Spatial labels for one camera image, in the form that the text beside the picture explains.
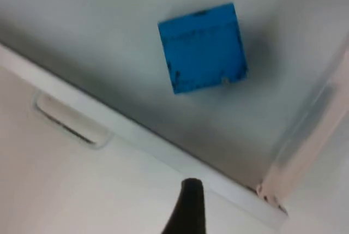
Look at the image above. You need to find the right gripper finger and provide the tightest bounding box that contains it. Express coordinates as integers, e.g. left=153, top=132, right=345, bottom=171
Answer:
left=160, top=178, right=206, bottom=234

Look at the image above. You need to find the blue cube block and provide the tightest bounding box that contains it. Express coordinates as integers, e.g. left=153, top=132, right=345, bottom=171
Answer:
left=157, top=2, right=249, bottom=95

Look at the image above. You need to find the grey drawer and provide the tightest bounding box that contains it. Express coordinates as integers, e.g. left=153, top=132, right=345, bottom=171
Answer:
left=0, top=0, right=349, bottom=231

